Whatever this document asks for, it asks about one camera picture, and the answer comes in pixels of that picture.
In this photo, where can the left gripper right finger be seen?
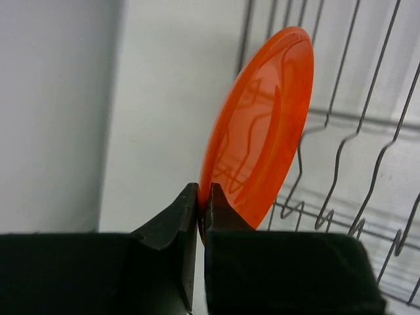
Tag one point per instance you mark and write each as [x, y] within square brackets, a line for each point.
[230, 269]

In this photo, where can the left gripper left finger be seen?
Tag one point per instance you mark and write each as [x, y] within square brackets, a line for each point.
[160, 264]

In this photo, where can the wire dish rack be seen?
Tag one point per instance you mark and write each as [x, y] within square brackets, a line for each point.
[356, 170]

